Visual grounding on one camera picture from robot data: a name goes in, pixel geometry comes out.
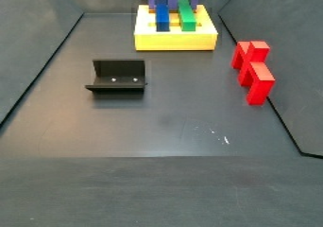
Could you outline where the green rectangular bar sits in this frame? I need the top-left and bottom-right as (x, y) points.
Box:
(177, 0), (196, 32)

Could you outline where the yellow slotted board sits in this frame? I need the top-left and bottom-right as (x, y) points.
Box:
(133, 5), (218, 51)

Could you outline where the blue rectangular bar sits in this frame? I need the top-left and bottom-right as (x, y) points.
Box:
(154, 0), (169, 32)

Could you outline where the red interlocking block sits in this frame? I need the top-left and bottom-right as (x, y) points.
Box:
(230, 41), (274, 106)

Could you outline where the black angle bracket fixture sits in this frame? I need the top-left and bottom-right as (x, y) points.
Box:
(84, 59), (146, 92)

